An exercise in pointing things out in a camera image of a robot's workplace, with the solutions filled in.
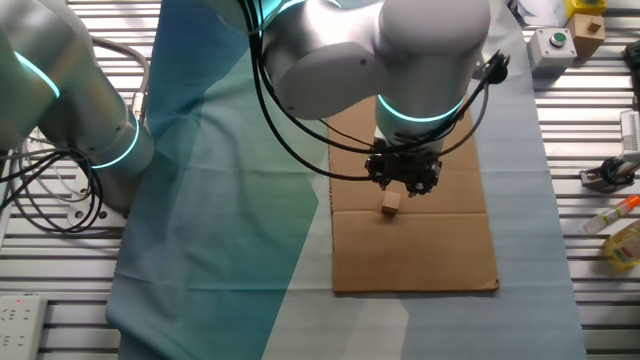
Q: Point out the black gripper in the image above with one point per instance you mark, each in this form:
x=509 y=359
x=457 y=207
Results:
x=405 y=167

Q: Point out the small wooden cube block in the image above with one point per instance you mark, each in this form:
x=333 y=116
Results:
x=391 y=204

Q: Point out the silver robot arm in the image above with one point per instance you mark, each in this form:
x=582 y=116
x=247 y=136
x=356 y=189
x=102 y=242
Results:
x=340 y=60

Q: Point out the brown cardboard sheet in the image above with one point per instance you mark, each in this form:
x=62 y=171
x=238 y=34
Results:
x=410 y=250

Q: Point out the blue green patterned cloth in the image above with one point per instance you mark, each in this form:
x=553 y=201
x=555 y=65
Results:
x=225 y=200

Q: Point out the grey box with green button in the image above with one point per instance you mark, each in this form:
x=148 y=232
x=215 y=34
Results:
x=552 y=50

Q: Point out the clear tube with orange cap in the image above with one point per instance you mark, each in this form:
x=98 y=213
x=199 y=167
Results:
x=607 y=216

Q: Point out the white paper sheet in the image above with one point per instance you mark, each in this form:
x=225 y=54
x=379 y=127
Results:
x=540 y=11

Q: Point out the yellow oil bottle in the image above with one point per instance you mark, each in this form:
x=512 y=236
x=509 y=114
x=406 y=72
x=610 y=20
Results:
x=625 y=247

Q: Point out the tan wooden box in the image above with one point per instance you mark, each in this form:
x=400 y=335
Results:
x=585 y=37

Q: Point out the black device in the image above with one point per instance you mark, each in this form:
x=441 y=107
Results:
x=634 y=55

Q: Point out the white power strip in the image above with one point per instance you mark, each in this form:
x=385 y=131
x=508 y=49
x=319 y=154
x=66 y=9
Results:
x=20 y=327

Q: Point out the black metal camera clamp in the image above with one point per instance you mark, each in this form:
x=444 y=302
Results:
x=600 y=177

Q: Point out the yellow switch box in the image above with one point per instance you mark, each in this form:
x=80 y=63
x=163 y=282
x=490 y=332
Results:
x=585 y=6

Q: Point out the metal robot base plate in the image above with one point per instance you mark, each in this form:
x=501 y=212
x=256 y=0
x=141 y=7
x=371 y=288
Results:
x=82 y=212

